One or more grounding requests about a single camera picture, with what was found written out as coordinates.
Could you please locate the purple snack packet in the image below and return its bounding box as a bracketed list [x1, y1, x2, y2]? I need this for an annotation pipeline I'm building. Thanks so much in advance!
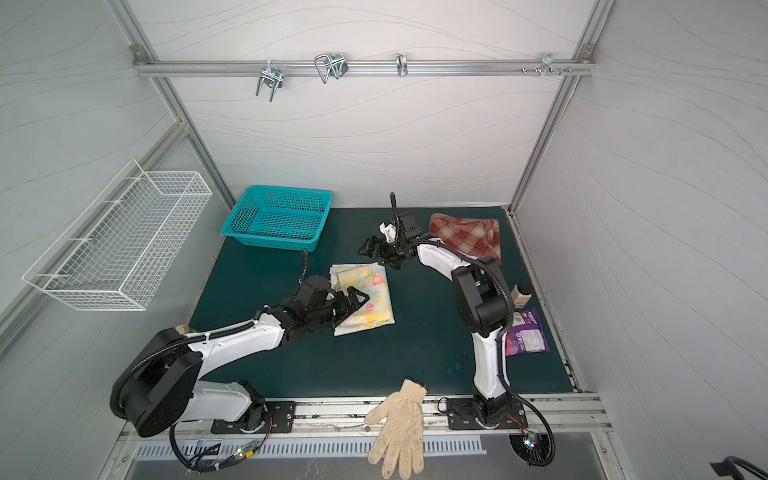
[505, 308, 550, 357]

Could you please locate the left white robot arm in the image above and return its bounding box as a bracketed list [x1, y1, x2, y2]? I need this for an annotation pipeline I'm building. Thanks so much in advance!
[109, 274, 370, 438]

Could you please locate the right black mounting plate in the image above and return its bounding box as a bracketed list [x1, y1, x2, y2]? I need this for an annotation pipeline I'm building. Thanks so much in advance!
[437, 396, 528, 431]

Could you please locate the left base cable bundle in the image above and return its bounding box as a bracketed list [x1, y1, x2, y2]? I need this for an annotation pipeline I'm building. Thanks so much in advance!
[168, 419, 274, 474]

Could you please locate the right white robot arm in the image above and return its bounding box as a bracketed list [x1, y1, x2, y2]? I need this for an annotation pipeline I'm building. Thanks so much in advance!
[358, 193, 519, 425]

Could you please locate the white wire wall basket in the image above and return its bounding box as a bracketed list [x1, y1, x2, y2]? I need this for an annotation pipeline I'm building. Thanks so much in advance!
[22, 160, 212, 312]

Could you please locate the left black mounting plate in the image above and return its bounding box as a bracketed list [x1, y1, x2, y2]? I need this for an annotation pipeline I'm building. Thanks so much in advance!
[211, 401, 297, 435]

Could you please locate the metal U-bolt hook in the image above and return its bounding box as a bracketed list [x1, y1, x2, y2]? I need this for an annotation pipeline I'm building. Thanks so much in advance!
[255, 62, 284, 102]

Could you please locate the metal double hook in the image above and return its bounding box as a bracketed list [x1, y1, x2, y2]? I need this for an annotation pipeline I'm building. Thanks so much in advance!
[313, 52, 349, 84]

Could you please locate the black mounting plate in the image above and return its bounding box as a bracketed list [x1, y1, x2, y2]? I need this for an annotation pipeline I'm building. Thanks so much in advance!
[211, 401, 297, 435]
[437, 396, 528, 431]

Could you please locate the metal bracket with screws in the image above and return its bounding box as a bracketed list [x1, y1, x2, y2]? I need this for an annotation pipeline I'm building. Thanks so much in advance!
[520, 53, 573, 78]

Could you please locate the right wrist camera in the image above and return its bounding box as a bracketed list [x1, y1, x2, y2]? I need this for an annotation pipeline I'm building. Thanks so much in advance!
[379, 223, 397, 244]

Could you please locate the right base cable bundle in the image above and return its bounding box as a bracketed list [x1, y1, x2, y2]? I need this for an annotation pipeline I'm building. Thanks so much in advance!
[508, 389, 558, 468]

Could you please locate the horizontal aluminium rail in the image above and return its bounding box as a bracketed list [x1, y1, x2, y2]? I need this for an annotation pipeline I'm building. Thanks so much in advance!
[134, 57, 596, 78]

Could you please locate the floral skirt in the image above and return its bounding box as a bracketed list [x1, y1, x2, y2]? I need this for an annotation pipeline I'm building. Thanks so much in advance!
[328, 262, 396, 337]

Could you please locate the red plaid skirt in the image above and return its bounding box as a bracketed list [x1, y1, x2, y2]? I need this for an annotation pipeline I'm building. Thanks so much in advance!
[429, 213, 502, 264]

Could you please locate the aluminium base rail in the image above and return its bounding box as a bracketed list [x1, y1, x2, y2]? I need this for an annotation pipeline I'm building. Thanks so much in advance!
[117, 392, 613, 442]

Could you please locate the beige knitted glove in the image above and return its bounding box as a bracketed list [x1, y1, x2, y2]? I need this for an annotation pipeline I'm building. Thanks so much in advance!
[364, 378, 427, 479]

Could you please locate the teal plastic basket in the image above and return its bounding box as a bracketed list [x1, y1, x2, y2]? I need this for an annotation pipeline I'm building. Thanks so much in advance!
[221, 185, 333, 252]

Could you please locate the small metal clip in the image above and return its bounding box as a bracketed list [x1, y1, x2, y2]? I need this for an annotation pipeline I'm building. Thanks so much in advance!
[395, 53, 408, 78]

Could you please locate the white ventilation grille strip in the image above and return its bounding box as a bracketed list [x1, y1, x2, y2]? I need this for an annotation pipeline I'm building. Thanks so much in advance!
[134, 435, 487, 461]

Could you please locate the base cable bundle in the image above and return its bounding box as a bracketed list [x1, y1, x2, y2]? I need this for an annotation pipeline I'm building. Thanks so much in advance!
[168, 419, 274, 474]
[508, 389, 558, 468]

